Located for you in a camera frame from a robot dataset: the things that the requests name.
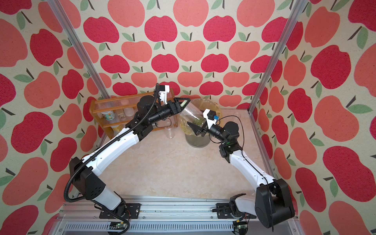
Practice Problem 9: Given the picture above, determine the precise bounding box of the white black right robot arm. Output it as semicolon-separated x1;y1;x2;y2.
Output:
188;121;295;228

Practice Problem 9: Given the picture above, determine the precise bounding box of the green label cup on shelf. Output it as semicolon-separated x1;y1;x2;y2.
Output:
101;110;116;121

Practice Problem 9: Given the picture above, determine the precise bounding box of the small glass jar on shelf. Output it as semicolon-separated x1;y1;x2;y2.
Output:
116;110;125;120

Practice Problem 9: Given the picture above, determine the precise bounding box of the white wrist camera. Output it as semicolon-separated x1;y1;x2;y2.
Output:
203;109;219;130
158;85;170;104

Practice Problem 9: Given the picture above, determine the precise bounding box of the aluminium frame post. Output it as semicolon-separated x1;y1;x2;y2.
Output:
47;0;111;99
248;0;309;114

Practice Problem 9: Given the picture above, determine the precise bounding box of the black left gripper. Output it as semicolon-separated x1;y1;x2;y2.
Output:
147;97;190;124

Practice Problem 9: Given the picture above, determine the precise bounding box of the yellow container lower shelf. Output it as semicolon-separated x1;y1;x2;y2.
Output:
111;124;123;132

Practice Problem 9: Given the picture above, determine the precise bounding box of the right aluminium frame post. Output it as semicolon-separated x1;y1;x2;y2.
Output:
248;0;309;114

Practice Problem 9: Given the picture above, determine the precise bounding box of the yellow plastic bin liner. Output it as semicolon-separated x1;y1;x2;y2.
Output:
178;99;222;135

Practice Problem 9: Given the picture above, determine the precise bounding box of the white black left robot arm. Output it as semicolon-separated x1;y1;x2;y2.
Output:
63;95;191;221

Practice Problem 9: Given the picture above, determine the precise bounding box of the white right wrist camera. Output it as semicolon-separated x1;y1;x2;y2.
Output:
203;109;219;130

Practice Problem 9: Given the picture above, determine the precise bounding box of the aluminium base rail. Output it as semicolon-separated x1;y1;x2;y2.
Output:
44;196;303;235

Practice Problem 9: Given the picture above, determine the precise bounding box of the clear plastic jar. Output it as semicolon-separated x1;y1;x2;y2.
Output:
232;112;241;122

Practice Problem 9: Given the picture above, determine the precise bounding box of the white bottle on shelf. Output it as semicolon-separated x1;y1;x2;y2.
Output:
123;107;135;117

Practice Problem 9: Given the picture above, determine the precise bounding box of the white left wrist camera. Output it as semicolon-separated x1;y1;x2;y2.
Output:
158;85;170;104

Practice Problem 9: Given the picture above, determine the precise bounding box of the wooden spice rack shelf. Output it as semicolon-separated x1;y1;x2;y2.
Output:
89;89;178;140

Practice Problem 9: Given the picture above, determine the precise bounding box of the left aluminium frame post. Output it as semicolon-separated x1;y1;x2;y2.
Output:
47;0;111;99

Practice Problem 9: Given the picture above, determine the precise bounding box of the pale green jar lid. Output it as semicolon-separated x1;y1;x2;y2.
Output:
180;100;188;108

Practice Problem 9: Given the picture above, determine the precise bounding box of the clear jar with mung beans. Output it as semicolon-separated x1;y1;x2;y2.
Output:
164;126;175;139

